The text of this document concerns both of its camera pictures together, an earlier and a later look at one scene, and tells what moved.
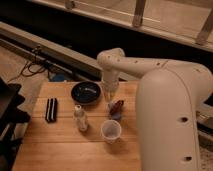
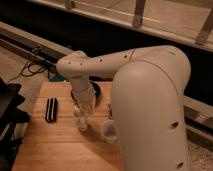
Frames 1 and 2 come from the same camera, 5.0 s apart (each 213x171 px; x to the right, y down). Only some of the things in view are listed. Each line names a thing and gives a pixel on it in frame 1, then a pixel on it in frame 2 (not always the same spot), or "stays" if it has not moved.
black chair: (10, 114) stays
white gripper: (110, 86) -> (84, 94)
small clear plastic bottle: (80, 118) stays
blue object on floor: (59, 77) stays
